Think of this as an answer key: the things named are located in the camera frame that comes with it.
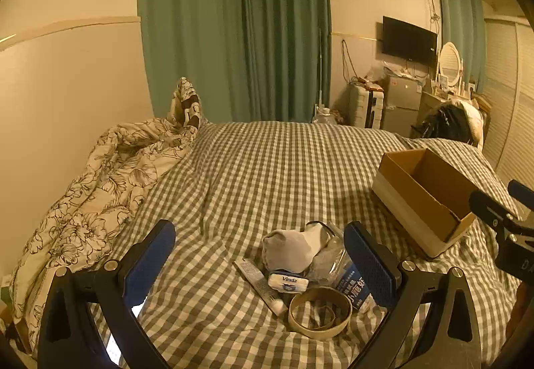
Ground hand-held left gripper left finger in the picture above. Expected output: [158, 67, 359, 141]
[37, 220, 177, 369]

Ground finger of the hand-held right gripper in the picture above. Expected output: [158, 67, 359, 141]
[468, 189, 526, 237]
[508, 180, 534, 203]

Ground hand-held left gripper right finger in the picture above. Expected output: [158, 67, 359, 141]
[343, 221, 482, 369]

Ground clear cotton swab jar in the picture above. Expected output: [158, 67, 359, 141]
[309, 221, 376, 313]

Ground white sock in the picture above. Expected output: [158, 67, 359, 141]
[263, 229, 324, 274]
[301, 223, 332, 255]

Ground cardboard box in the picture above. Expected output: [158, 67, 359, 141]
[371, 148, 478, 259]

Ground blue white tissue packet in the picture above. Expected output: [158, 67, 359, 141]
[268, 272, 310, 294]

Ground brown tape roll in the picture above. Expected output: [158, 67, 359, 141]
[289, 287, 353, 340]

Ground white toothpaste tube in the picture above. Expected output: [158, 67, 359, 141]
[233, 258, 288, 315]

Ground person's right forearm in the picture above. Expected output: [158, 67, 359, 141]
[507, 281, 534, 336]

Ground white padded jacket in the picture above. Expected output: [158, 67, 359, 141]
[459, 100, 487, 148]

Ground floral quilt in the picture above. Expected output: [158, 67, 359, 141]
[8, 119, 209, 353]

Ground white louvred wardrobe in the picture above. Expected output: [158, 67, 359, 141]
[480, 16, 534, 186]

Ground black jacket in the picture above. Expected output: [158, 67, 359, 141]
[411, 102, 480, 144]

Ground white dressing table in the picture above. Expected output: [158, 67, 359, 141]
[419, 89, 476, 119]

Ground silver small fridge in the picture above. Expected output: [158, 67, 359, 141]
[381, 75, 426, 132]

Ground checked bed sheet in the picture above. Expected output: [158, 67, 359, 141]
[89, 121, 522, 369]

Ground oval vanity mirror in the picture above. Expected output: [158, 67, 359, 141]
[437, 41, 465, 90]

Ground clear water jug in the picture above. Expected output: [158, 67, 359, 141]
[313, 102, 336, 123]

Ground white suitcase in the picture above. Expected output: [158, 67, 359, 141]
[349, 83, 384, 128]

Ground patterned pillow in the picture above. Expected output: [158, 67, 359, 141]
[167, 77, 205, 130]

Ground narrow green curtain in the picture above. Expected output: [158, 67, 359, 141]
[434, 0, 489, 94]

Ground white mop pole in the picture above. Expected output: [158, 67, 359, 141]
[317, 29, 324, 107]

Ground green curtain beside pole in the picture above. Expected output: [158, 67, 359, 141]
[240, 0, 332, 123]

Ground wide green curtain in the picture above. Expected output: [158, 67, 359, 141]
[138, 0, 251, 121]

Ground black wall television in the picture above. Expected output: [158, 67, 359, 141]
[381, 16, 439, 61]

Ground wall cables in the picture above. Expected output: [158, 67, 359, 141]
[341, 39, 356, 83]

